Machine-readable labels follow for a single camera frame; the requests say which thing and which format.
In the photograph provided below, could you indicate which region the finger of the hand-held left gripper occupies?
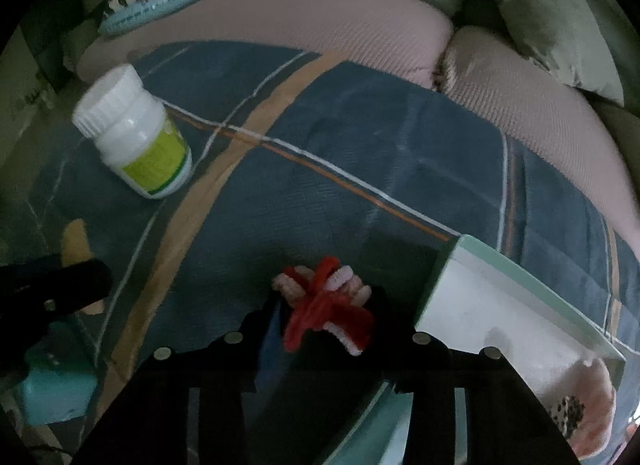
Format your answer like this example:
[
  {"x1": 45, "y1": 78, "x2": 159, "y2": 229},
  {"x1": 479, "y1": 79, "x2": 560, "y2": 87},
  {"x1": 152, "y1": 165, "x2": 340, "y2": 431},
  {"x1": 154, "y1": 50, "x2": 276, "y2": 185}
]
[{"x1": 30, "y1": 256, "x2": 112, "y2": 320}]

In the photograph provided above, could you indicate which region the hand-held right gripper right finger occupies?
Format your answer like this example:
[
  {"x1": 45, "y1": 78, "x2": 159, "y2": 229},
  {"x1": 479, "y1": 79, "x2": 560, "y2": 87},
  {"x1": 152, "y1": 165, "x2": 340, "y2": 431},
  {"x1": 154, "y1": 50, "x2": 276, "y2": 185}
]
[{"x1": 365, "y1": 287, "x2": 566, "y2": 465}]

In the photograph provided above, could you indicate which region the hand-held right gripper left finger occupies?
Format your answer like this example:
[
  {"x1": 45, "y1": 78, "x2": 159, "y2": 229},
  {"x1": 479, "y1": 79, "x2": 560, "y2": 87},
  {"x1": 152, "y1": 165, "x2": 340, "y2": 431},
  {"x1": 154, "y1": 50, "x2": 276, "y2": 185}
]
[{"x1": 75, "y1": 290, "x2": 288, "y2": 465}]

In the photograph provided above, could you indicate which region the teal soft cloth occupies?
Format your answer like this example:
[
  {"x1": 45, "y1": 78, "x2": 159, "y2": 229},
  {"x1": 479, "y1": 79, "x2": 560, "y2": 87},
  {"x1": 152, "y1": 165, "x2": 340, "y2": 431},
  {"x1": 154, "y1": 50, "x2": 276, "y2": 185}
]
[{"x1": 15, "y1": 320, "x2": 99, "y2": 427}]

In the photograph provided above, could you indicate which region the red and white chenille knot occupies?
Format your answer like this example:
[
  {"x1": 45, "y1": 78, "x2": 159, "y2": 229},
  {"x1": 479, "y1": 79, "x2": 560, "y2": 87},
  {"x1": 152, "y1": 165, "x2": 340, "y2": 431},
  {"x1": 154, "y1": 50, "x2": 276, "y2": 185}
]
[{"x1": 272, "y1": 256, "x2": 375, "y2": 357}]

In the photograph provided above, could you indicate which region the white tray with teal rim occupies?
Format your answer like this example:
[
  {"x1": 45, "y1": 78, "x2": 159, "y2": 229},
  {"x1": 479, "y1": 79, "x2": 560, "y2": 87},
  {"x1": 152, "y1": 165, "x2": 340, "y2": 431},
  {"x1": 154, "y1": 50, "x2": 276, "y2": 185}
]
[{"x1": 320, "y1": 234, "x2": 628, "y2": 465}]

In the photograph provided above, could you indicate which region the leopard print scrunchie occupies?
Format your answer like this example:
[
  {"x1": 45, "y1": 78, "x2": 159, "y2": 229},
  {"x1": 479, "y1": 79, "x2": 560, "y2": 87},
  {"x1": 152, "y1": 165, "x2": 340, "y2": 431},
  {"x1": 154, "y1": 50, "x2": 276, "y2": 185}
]
[{"x1": 550, "y1": 395, "x2": 587, "y2": 439}]

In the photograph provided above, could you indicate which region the white bottle with green label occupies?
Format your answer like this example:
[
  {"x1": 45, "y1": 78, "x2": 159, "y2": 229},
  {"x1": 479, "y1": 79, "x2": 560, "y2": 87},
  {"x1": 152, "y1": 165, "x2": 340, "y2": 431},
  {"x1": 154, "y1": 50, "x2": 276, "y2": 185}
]
[{"x1": 71, "y1": 65, "x2": 194, "y2": 200}]

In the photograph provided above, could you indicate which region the blue plaid blanket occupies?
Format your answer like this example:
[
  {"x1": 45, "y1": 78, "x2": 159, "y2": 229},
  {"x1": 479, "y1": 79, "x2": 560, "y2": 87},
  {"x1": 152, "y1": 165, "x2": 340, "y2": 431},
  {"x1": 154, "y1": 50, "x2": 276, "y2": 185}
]
[{"x1": 0, "y1": 40, "x2": 640, "y2": 465}]

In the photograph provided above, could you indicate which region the pink sofa seat cover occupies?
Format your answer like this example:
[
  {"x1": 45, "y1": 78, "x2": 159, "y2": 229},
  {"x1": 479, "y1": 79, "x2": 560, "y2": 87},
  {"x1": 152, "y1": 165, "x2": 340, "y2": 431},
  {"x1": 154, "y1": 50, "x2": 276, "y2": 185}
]
[
  {"x1": 76, "y1": 0, "x2": 454, "y2": 92},
  {"x1": 439, "y1": 26, "x2": 640, "y2": 237}
]

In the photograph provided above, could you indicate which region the grey throw pillow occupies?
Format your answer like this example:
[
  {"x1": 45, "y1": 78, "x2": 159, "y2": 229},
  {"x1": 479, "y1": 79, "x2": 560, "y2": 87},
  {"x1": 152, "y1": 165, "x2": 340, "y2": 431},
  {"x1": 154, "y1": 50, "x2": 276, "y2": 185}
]
[{"x1": 471, "y1": 0, "x2": 627, "y2": 106}]

